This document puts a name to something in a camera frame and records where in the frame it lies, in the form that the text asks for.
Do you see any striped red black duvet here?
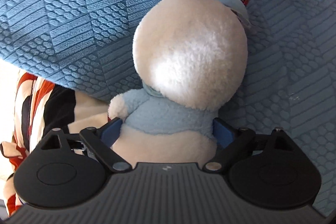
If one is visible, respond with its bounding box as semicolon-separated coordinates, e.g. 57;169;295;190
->
1;70;109;215

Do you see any blue textured pillow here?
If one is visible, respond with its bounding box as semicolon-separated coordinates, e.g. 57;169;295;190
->
1;0;160;101

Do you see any white and blue plush doll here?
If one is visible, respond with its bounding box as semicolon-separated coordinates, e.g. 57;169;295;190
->
108;0;249;166

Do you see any blue textured bed sheet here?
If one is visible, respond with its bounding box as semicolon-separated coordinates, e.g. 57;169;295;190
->
219;0;335;215

